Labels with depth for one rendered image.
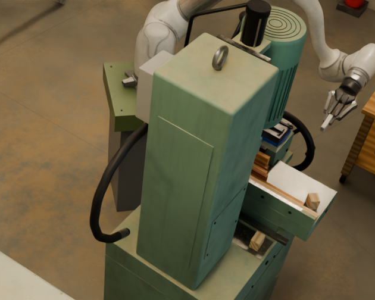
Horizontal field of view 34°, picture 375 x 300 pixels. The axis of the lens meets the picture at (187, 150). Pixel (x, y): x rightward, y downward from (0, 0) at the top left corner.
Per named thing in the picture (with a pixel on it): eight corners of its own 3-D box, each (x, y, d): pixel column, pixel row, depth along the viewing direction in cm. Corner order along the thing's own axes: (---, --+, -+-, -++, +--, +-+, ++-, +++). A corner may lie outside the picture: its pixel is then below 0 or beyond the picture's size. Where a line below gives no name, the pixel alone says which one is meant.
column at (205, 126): (232, 246, 199) (283, 68, 148) (193, 294, 185) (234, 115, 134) (175, 211, 206) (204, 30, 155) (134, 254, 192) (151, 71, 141)
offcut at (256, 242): (255, 237, 202) (257, 230, 199) (263, 242, 201) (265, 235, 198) (248, 246, 199) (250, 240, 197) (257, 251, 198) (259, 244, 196)
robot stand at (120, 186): (107, 167, 324) (111, 77, 282) (163, 162, 331) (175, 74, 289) (116, 212, 304) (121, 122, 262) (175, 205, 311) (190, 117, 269)
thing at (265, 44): (266, 63, 160) (280, 6, 148) (250, 77, 155) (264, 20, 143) (240, 50, 163) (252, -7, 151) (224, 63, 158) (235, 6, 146)
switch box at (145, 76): (175, 108, 164) (182, 59, 152) (153, 127, 157) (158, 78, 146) (157, 97, 166) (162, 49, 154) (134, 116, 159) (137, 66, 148)
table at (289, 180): (344, 187, 217) (350, 175, 213) (306, 242, 198) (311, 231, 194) (201, 109, 237) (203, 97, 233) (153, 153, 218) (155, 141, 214)
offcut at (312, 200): (305, 200, 202) (308, 193, 199) (313, 200, 203) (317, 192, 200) (308, 209, 200) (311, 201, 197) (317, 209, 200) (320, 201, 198)
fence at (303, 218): (312, 227, 195) (316, 216, 191) (309, 231, 194) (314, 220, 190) (158, 139, 215) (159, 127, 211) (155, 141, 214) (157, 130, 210)
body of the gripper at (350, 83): (343, 75, 244) (331, 91, 240) (363, 84, 241) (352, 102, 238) (340, 86, 250) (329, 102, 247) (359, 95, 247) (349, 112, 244)
